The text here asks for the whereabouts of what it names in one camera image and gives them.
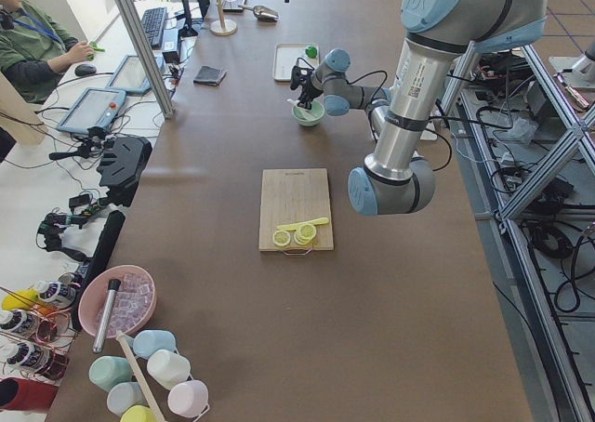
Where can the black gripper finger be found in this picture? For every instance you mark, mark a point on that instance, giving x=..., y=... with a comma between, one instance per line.
x=304, y=105

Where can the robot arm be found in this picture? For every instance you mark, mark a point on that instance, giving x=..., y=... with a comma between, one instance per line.
x=394, y=178

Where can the mint green bowl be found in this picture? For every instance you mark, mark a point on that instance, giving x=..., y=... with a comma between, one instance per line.
x=317, y=111

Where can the pink ice bowl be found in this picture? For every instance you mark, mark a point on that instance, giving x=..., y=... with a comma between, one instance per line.
x=134, y=304

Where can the metal scoop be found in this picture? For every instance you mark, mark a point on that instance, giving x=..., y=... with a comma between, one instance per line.
x=261, y=13

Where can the green lime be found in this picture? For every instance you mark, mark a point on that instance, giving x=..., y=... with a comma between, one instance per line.
x=311, y=52

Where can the cream rabbit tray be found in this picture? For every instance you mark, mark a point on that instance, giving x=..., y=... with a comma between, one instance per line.
x=284, y=58

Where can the wooden mug tree stand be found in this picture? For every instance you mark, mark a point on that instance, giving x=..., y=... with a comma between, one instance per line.
x=222, y=26

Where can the grey folded cloth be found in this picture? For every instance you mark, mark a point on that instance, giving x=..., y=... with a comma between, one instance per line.
x=209, y=76

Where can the wooden cutting board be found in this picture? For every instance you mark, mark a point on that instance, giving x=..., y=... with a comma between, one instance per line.
x=290, y=196

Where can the yellow plastic knife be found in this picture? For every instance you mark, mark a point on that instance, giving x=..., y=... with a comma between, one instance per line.
x=296, y=225

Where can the upper lemon slice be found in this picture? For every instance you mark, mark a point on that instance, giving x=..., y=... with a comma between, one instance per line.
x=305, y=235

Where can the lemon slice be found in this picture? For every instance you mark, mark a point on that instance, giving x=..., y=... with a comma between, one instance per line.
x=305, y=235
x=281, y=238

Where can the lower lemon slice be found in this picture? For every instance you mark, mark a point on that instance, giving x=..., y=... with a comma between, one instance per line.
x=281, y=238

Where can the black keyboard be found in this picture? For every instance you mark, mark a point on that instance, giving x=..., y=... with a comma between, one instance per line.
x=153, y=23

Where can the far teach pendant tablet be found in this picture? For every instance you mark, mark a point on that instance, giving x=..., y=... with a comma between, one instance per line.
x=130, y=77

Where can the teach pendant tablet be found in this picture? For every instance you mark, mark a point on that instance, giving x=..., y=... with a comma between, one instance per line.
x=96, y=107
x=130, y=77

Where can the near teach pendant tablet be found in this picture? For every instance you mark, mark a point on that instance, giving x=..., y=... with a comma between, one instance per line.
x=96, y=107

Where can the black computer mouse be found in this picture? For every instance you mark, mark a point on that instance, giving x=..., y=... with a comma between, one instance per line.
x=84, y=69

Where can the person in green jacket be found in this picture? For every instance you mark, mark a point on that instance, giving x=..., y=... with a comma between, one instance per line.
x=36, y=51

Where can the light blue cup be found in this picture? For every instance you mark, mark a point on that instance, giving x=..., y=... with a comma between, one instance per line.
x=147, y=342

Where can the white cup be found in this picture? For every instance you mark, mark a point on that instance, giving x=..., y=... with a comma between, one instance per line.
x=168, y=368

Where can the pink cup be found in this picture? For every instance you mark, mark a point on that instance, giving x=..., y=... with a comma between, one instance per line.
x=189, y=399

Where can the mint green cup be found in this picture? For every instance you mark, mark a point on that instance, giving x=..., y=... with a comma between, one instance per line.
x=108, y=371

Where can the yellow cup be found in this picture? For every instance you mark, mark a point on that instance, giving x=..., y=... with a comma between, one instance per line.
x=138, y=413

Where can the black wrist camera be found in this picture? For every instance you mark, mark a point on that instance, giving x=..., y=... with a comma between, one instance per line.
x=301, y=73

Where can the aluminium frame post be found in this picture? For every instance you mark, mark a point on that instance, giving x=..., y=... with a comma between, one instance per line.
x=135, y=31

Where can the black plastic bracket plate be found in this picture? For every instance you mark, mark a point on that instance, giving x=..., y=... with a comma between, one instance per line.
x=121, y=165

